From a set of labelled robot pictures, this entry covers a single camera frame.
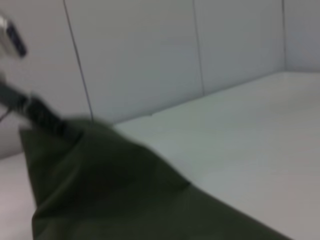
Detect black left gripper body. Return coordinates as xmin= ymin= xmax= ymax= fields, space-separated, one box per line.
xmin=0 ymin=79 xmax=36 ymax=123

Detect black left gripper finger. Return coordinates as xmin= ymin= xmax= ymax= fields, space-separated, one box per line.
xmin=28 ymin=96 xmax=83 ymax=145

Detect dark green printed T-shirt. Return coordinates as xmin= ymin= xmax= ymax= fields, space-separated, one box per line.
xmin=19 ymin=115 xmax=293 ymax=240

